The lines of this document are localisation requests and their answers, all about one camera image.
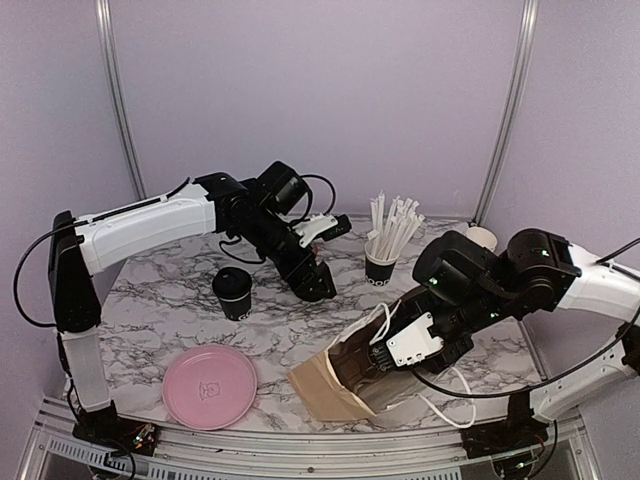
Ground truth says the aluminium frame post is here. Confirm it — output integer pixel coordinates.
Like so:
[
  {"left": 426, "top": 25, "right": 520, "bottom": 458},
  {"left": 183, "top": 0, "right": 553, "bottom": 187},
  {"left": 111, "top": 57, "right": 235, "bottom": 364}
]
[
  {"left": 94, "top": 0, "right": 147, "bottom": 200},
  {"left": 472, "top": 0, "right": 540, "bottom": 225}
]

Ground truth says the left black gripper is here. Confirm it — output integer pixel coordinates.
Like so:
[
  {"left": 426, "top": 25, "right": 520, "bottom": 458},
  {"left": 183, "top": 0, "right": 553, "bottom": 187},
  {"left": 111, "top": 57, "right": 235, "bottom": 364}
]
[{"left": 236, "top": 207, "right": 337, "bottom": 298}]

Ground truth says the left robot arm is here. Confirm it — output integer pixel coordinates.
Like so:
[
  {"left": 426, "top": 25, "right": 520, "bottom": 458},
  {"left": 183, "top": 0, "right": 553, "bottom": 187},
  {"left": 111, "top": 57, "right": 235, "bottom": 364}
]
[{"left": 12, "top": 161, "right": 339, "bottom": 445}]

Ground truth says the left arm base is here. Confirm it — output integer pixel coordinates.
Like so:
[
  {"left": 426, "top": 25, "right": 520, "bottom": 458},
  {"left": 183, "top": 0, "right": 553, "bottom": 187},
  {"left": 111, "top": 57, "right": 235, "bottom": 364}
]
[{"left": 72, "top": 401, "right": 159, "bottom": 457}]

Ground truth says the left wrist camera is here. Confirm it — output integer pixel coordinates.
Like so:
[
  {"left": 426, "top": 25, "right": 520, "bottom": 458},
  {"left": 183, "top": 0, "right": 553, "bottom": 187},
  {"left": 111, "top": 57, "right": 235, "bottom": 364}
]
[{"left": 293, "top": 214, "right": 352, "bottom": 248}]

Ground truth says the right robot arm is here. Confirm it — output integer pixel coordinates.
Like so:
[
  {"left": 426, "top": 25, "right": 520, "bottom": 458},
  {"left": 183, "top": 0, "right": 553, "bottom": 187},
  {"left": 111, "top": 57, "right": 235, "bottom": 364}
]
[{"left": 408, "top": 229, "right": 639, "bottom": 448}]

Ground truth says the right aluminium frame post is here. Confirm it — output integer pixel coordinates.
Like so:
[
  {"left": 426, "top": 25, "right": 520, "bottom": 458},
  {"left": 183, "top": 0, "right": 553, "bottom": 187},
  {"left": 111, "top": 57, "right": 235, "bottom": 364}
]
[{"left": 472, "top": 0, "right": 540, "bottom": 225}]

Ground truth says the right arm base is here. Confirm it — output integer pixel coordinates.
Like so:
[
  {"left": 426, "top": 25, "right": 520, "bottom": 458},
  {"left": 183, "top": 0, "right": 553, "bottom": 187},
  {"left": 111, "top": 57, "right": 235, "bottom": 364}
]
[{"left": 461, "top": 393, "right": 549, "bottom": 459}]

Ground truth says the pink plate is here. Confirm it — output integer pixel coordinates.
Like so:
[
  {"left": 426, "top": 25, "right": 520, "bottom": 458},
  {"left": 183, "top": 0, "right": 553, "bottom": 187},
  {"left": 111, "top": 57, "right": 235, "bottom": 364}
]
[{"left": 162, "top": 345, "right": 258, "bottom": 431}]

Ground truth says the brown paper bag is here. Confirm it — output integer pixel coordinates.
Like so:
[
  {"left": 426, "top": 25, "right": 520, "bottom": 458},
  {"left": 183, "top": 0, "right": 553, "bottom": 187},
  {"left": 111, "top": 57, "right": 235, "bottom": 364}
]
[{"left": 287, "top": 299, "right": 476, "bottom": 429}]

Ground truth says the stack of paper cups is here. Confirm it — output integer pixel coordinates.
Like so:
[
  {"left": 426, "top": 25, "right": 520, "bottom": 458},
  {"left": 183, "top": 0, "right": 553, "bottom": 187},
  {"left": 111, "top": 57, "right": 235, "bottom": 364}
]
[{"left": 465, "top": 226, "right": 498, "bottom": 252}]

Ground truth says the black cup holding straws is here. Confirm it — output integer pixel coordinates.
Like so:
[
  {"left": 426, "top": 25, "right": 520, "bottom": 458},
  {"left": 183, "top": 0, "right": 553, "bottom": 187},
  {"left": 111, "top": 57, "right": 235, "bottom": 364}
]
[{"left": 364, "top": 240, "right": 398, "bottom": 287}]

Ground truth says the left aluminium frame post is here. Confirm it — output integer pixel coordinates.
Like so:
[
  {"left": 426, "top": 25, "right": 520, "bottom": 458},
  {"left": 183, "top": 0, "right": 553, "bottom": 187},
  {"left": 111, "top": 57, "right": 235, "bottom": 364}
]
[{"left": 94, "top": 0, "right": 147, "bottom": 200}]

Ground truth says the bundle of white straws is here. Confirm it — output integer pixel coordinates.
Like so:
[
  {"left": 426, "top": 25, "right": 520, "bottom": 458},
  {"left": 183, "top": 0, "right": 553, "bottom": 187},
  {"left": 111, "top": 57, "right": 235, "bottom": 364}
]
[{"left": 365, "top": 191, "right": 425, "bottom": 264}]

